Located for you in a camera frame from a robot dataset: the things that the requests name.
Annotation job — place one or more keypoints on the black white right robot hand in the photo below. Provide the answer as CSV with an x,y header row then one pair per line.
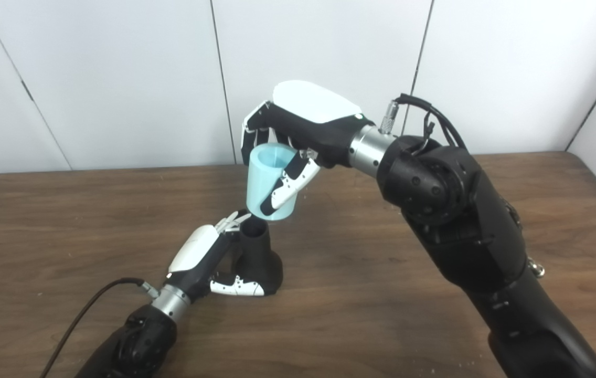
x,y
314,115

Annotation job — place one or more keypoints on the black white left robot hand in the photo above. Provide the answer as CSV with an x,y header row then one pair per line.
x,y
193,254

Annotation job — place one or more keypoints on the black funnel-shaped nozzle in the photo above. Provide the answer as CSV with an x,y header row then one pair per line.
x,y
258,257

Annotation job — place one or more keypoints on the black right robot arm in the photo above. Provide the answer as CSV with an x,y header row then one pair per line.
x,y
466,226

